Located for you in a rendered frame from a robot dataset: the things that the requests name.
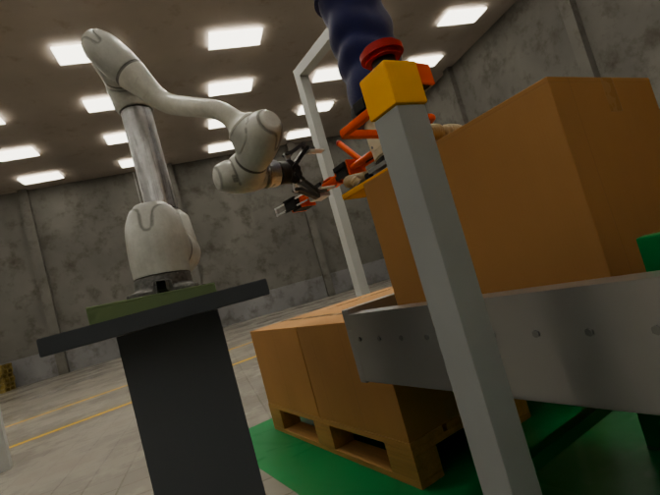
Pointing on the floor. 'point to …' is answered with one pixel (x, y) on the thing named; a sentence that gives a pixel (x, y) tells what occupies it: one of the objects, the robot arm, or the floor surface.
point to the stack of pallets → (7, 378)
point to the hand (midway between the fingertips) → (325, 169)
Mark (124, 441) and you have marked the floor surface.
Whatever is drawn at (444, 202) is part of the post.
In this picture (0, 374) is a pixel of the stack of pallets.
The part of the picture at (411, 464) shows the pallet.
